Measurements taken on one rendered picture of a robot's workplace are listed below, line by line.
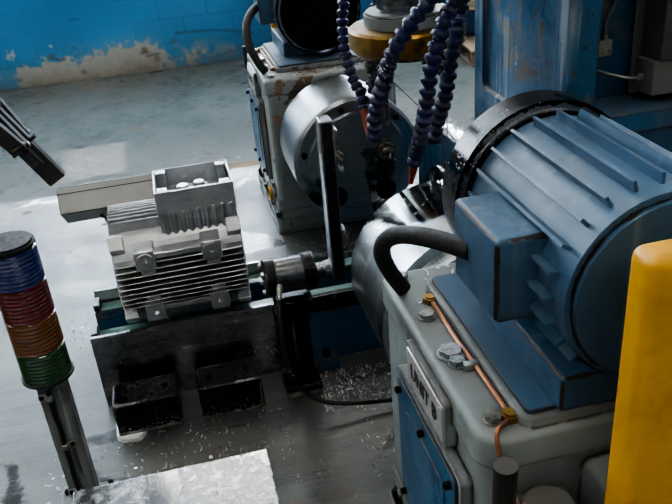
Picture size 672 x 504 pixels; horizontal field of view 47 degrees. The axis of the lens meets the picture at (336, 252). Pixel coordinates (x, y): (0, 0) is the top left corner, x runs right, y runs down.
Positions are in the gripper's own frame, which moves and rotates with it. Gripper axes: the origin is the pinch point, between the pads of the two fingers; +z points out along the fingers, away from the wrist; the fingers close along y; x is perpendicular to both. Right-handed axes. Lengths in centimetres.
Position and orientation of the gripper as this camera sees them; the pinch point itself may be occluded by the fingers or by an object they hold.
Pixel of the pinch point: (41, 163)
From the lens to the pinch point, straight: 131.2
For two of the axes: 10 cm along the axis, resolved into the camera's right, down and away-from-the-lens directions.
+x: -8.0, 5.8, 1.0
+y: -2.2, -4.5, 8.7
